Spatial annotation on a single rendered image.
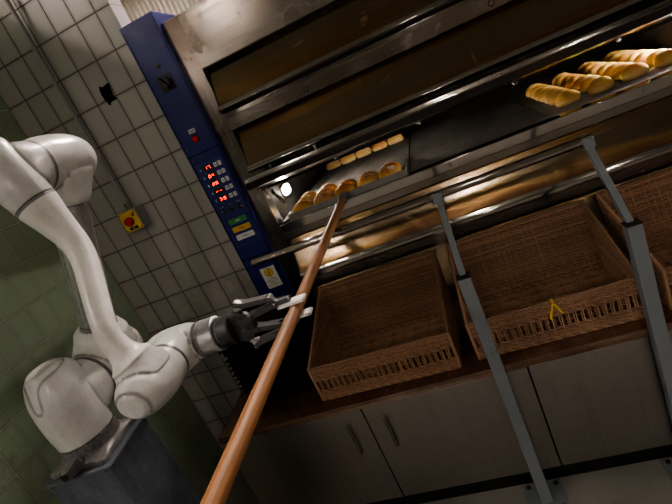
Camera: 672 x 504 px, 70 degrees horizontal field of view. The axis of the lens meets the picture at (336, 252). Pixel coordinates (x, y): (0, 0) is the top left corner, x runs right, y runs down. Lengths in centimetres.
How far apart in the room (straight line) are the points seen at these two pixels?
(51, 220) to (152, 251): 120
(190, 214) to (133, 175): 30
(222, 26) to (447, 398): 162
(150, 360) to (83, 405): 38
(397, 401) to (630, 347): 78
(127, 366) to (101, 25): 154
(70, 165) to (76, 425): 67
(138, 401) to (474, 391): 113
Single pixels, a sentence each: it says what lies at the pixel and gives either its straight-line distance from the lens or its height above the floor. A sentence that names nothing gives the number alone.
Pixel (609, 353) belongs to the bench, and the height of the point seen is 52.
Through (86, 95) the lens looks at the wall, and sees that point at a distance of 237.
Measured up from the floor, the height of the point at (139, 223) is 144.
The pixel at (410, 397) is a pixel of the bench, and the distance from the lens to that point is 179.
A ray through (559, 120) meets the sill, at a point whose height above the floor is 117.
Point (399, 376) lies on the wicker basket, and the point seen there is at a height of 61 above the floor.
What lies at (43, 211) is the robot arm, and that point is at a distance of 126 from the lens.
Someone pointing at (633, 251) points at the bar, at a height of 87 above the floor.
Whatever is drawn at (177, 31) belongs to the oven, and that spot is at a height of 205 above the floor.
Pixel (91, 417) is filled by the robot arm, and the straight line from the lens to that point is 148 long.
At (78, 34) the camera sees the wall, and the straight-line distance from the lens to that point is 236.
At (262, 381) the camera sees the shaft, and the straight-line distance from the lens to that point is 87.
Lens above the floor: 160
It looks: 17 degrees down
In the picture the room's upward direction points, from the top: 25 degrees counter-clockwise
